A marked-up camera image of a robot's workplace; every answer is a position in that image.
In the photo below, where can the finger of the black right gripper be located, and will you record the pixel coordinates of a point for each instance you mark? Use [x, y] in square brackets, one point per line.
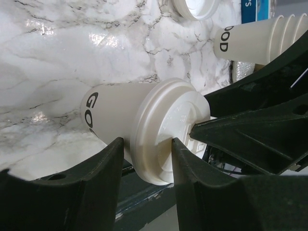
[268, 140]
[281, 80]

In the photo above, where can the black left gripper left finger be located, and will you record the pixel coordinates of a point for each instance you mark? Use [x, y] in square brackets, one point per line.
[82, 198]

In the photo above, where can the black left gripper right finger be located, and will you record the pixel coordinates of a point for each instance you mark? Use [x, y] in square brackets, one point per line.
[210, 200]

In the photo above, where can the white paper cup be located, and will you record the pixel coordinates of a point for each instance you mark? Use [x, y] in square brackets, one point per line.
[109, 110]

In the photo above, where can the white plastic lid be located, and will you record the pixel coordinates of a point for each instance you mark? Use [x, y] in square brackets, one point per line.
[170, 110]

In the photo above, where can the silver glitter pouch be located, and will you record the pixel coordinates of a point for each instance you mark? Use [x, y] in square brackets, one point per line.
[241, 69]

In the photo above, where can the stack of white paper cups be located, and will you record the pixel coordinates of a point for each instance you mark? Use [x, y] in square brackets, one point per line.
[259, 42]

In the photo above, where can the blue razor box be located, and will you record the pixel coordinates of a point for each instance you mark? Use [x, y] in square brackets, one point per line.
[257, 10]

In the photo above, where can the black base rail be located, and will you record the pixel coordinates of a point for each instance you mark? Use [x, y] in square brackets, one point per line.
[140, 202]

